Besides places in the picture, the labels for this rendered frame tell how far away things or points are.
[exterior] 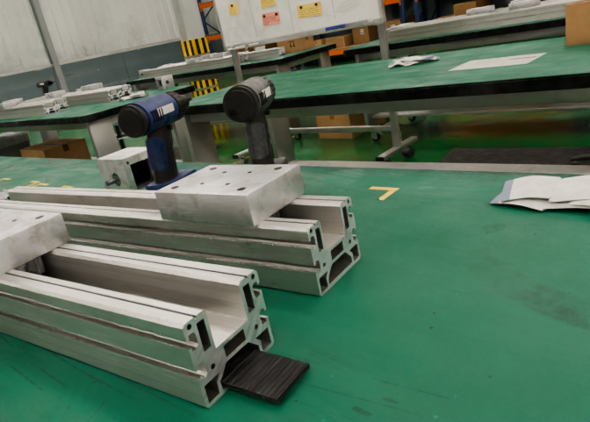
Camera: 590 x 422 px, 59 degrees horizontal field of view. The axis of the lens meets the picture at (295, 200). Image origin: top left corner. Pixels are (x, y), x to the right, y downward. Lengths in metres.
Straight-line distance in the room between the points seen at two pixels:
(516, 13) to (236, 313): 3.43
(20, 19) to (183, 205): 12.74
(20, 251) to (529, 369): 0.57
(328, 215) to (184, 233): 0.20
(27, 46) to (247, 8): 9.50
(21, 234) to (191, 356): 0.33
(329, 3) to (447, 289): 3.27
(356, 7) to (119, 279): 3.15
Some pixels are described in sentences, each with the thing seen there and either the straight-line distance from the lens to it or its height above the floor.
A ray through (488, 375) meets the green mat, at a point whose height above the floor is 0.78.
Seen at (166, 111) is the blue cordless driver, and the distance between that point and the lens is 0.98.
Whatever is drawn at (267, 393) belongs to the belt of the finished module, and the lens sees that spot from 0.47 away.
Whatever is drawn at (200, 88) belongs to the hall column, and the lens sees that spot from 9.11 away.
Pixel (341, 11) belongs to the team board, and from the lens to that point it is 3.70.
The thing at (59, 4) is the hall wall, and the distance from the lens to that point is 13.83.
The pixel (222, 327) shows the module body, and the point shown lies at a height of 0.82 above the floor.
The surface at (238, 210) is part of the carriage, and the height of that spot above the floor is 0.89.
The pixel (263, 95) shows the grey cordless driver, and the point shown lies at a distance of 0.88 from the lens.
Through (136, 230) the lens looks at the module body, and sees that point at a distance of 0.79.
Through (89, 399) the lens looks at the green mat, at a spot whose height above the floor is 0.78.
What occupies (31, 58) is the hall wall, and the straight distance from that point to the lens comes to 13.31.
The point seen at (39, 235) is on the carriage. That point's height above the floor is 0.89.
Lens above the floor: 1.08
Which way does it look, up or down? 19 degrees down
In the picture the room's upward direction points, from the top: 12 degrees counter-clockwise
